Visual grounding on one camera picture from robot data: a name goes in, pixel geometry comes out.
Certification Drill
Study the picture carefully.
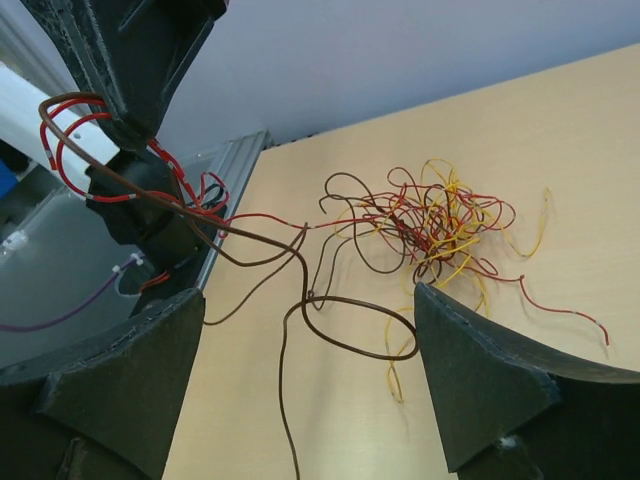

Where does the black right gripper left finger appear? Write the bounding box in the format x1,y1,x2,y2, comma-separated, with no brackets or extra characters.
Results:
1,289,205,479

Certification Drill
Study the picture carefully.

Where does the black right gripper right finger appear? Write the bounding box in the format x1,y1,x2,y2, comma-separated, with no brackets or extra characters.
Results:
414,284,639,479

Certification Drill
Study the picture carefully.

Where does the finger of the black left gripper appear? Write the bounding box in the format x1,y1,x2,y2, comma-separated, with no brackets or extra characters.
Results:
24,0,229,150

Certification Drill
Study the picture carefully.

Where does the wire bundle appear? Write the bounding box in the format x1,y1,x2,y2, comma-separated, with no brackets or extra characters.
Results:
319,158,610,404

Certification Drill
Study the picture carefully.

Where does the brown wire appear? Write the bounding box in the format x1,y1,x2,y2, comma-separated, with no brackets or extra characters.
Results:
38,92,419,480

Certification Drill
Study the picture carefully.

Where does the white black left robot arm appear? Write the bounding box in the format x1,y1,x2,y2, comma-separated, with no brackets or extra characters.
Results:
26,1,228,285

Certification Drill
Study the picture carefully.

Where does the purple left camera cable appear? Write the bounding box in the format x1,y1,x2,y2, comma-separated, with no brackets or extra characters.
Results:
0,252,146,334

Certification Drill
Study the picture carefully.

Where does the aluminium mounting rail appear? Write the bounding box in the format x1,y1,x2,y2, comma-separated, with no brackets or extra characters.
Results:
179,129,274,291

